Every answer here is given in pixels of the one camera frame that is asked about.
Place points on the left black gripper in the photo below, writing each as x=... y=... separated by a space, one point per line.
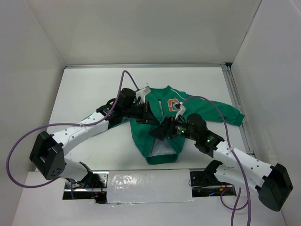
x=147 y=116

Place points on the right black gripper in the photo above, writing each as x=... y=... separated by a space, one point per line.
x=167 y=127

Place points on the green jacket with white lining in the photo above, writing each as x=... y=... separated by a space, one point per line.
x=162 y=105

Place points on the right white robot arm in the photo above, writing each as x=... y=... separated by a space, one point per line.
x=271 y=183

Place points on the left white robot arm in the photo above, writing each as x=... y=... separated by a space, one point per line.
x=49 y=150

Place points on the white taped cover plate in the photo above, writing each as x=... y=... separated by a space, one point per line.
x=149 y=186

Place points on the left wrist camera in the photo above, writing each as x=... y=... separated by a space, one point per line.
x=141 y=94

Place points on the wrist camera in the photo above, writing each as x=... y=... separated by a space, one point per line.
x=180 y=109
x=141 y=94

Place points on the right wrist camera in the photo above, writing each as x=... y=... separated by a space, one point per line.
x=180 y=109

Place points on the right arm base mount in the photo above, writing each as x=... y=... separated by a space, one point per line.
x=203 y=183

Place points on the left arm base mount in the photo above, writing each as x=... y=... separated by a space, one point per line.
x=94 y=188

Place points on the aluminium frame rail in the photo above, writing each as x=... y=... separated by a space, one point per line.
x=236 y=100

